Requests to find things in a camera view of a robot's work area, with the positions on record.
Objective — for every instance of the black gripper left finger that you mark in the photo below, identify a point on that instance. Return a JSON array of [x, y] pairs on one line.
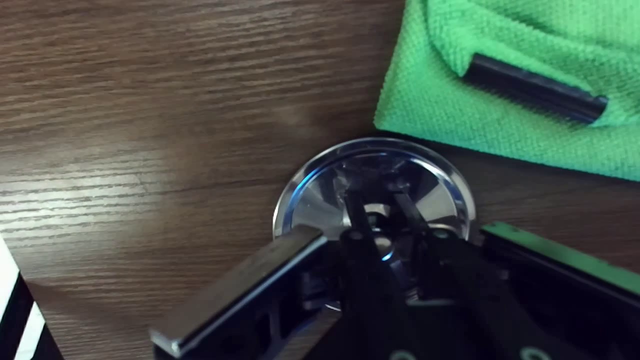
[[266, 286]]

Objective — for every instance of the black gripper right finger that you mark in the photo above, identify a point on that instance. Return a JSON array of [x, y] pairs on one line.
[[567, 301]]

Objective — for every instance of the silver metal pot lid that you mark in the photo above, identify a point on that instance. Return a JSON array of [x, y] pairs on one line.
[[312, 200]]

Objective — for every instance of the black rectangular bar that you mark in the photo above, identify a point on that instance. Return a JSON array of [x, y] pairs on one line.
[[533, 86]]

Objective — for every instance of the green microfibre cloth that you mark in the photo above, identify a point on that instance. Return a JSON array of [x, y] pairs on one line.
[[433, 100]]

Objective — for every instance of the black white striped object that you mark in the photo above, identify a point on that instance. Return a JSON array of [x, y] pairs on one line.
[[17, 313]]

